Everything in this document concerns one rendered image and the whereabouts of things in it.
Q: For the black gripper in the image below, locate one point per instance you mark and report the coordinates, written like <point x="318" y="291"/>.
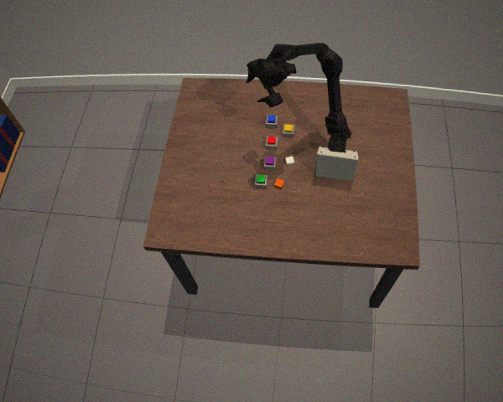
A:
<point x="274" y="98"/>

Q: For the red button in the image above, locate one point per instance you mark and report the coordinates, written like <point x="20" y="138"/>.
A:
<point x="271" y="142"/>

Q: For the small orange block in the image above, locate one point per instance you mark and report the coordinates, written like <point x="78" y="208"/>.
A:
<point x="279" y="183"/>

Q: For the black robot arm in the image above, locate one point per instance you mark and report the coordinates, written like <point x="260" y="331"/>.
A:
<point x="276" y="67"/>

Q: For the green button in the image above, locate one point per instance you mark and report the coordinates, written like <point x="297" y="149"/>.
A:
<point x="261" y="181"/>

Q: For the purple button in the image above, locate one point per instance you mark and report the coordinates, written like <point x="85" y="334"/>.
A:
<point x="270" y="163"/>

